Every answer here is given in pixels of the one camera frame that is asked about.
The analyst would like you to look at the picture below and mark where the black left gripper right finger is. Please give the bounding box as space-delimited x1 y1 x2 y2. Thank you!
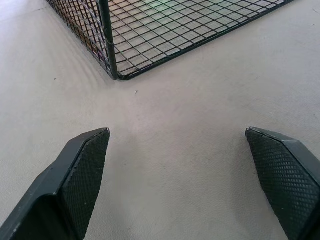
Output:
244 126 320 240

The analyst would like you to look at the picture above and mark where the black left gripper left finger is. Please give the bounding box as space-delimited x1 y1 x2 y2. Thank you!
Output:
0 127 111 240

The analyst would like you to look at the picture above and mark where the black wire mesh basket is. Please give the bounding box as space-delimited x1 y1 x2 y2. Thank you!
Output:
44 0 300 81

